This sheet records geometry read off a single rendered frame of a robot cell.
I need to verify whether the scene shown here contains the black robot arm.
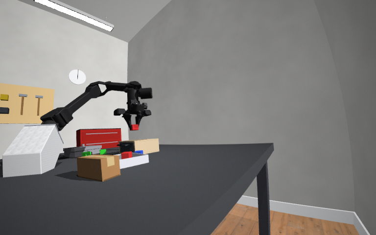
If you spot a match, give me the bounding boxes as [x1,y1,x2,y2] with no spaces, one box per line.
[40,81,153,131]

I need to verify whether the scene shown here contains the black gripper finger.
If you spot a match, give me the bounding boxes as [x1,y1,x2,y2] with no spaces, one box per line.
[135,115,144,125]
[122,115,132,129]

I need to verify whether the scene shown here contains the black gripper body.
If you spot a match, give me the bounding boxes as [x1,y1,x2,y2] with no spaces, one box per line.
[114,98,151,116]

